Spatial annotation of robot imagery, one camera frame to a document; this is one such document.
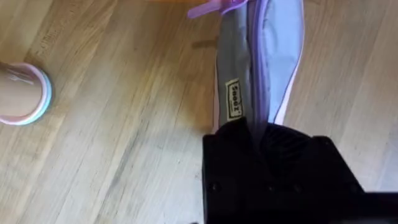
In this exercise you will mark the pink and blue round cup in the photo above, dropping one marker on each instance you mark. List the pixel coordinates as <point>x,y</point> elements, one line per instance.
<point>21,93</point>

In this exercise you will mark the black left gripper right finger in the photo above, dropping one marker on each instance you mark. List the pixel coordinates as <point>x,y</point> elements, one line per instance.
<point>304,180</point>

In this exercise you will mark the grey blue soft zip bag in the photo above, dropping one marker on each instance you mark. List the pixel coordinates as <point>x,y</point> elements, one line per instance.
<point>239,59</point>

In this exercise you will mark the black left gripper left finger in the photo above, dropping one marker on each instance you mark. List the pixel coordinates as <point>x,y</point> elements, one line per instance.
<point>230,174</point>

